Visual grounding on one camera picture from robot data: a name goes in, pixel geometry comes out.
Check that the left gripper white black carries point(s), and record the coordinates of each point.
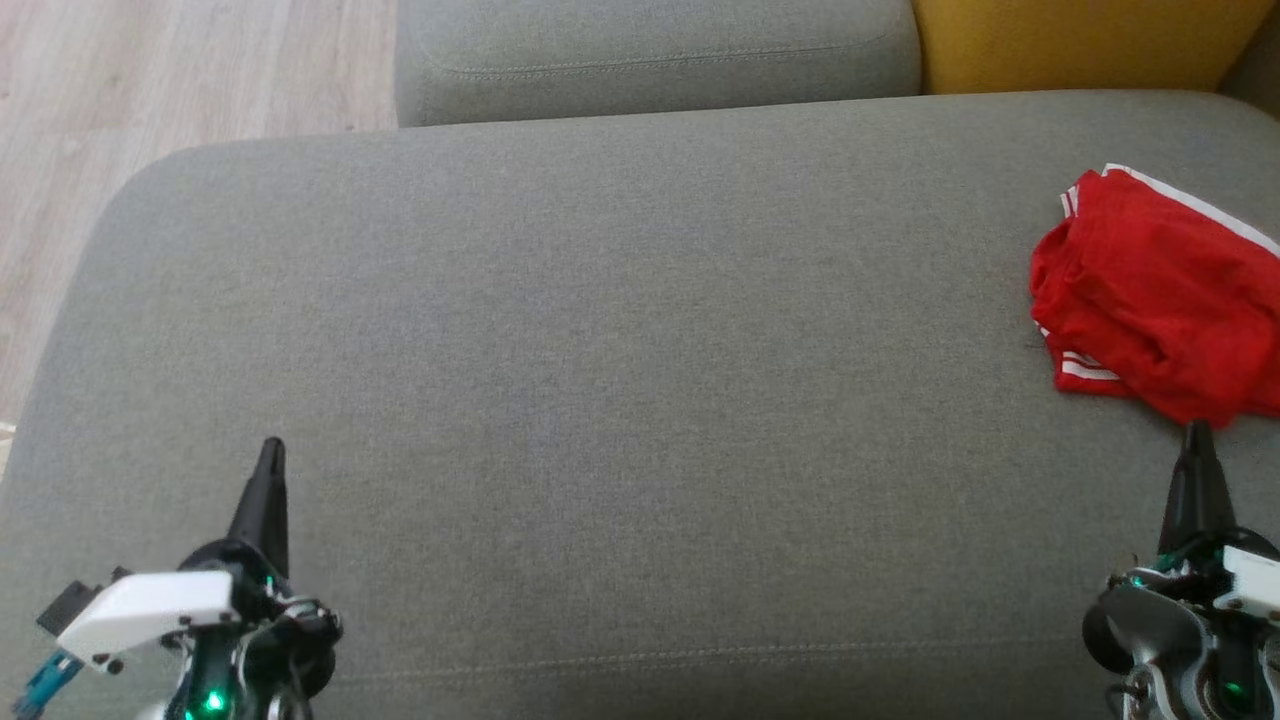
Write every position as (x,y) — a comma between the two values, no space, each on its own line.
(150,610)

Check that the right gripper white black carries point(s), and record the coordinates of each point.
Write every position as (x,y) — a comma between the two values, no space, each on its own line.
(1250,590)

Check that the red jersey with black print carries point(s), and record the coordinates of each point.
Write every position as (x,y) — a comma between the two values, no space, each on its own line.
(1085,368)

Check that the red shorts with white bands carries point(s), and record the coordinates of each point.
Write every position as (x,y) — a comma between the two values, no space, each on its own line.
(1150,290)

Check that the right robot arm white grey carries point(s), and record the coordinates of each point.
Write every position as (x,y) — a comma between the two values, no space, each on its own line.
(1140,630)

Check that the grey sofa seat cushion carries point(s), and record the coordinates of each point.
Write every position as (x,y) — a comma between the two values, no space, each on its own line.
(600,350)

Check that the dark grey sofa cushion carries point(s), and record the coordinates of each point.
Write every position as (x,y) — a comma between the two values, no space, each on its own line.
(1258,75)

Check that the yellow sofa cushion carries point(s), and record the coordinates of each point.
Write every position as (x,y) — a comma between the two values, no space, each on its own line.
(1080,40)

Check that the grey sofa back cushion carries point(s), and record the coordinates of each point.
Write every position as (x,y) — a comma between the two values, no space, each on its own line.
(650,60)

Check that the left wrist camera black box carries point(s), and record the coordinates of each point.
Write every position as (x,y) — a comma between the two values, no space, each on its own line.
(65,605)

